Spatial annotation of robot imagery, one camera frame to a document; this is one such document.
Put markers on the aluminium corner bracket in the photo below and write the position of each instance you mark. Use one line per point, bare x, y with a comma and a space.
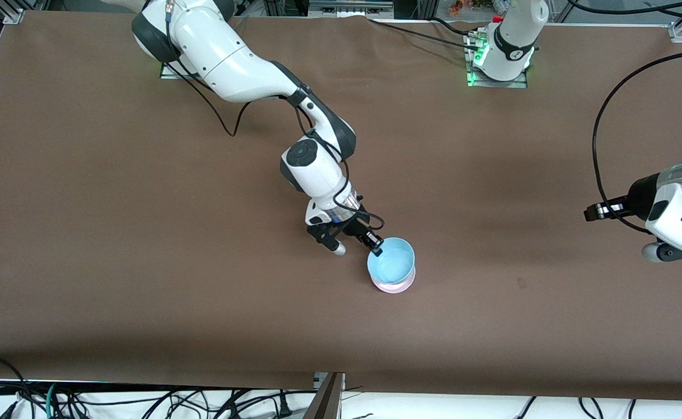
681, 32
14, 16

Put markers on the orange flower decoration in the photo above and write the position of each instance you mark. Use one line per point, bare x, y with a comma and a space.
472, 4

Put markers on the blue bowl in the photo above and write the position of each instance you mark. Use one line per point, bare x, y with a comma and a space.
391, 262

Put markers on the brown table cover sheet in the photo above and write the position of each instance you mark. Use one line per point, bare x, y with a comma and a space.
143, 233

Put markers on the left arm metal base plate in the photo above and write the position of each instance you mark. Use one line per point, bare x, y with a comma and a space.
515, 85

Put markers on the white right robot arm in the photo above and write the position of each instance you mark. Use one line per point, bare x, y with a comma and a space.
230, 58

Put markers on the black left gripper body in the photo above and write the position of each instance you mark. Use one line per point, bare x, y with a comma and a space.
640, 196

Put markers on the grey metal equipment box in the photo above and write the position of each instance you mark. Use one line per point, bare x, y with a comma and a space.
350, 7

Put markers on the pink bowl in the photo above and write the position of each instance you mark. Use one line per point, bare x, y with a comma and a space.
393, 287

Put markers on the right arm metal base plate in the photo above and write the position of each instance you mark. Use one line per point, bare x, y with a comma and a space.
169, 74

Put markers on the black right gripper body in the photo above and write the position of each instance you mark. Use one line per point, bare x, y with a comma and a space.
357, 227

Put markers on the brown camera mount post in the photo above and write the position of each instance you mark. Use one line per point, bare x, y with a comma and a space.
326, 398

